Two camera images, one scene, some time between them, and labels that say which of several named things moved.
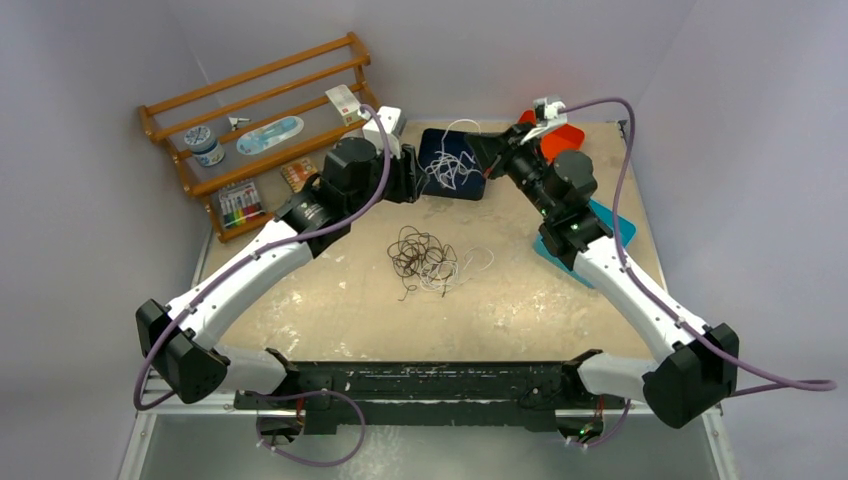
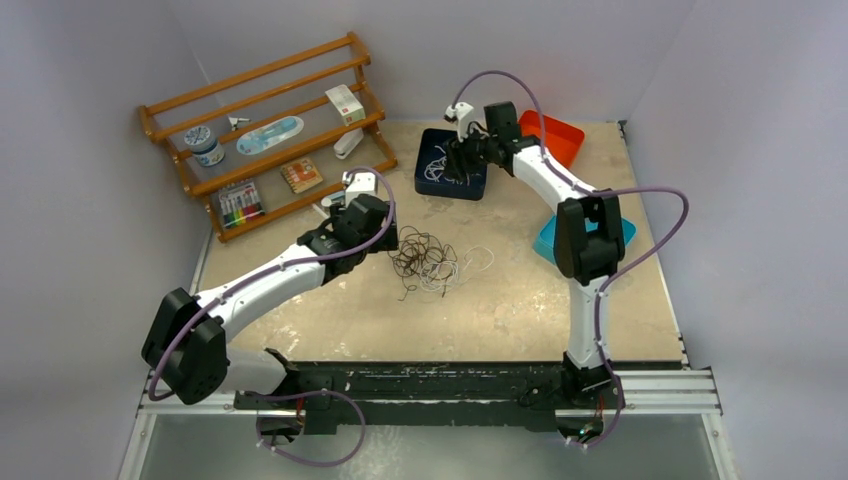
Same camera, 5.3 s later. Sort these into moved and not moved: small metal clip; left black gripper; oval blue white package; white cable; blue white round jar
Moved: left black gripper; white cable
Not moved: oval blue white package; blue white round jar; small metal clip
